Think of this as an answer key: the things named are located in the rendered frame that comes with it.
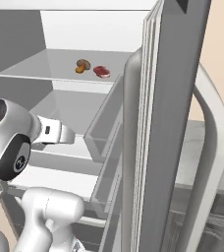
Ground brown mushroom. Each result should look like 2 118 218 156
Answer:
76 58 92 71

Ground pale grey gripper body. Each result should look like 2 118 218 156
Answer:
59 121 77 146

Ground grey sink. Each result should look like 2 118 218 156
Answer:
168 210 224 252

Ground grey fridge door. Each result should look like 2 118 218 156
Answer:
121 0 213 252

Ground curved pale fridge door handle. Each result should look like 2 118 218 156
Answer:
175 63 224 252

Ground clear fridge door bin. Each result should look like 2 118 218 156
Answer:
89 154 124 215
83 74 125 164

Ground glass fridge shelf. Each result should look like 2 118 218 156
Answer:
28 90 119 136
0 48 137 86

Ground grey fridge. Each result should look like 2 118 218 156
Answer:
0 0 161 252

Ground red steak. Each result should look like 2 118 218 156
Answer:
92 65 111 79

